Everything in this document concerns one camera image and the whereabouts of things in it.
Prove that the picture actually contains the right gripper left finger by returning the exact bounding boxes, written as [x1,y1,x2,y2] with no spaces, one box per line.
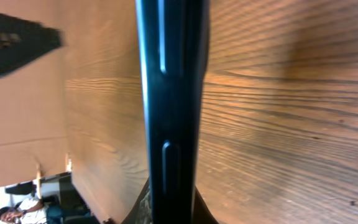
[122,179,152,224]

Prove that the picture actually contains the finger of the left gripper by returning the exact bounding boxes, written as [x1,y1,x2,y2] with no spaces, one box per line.
[0,13,62,77]

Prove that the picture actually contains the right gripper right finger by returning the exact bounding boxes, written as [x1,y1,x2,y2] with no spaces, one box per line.
[193,188,219,224]

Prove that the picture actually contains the Galaxy smartphone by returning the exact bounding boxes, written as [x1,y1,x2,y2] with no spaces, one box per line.
[135,0,210,223]

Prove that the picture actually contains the person in white shirt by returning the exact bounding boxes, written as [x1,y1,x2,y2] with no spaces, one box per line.
[0,195,60,224]

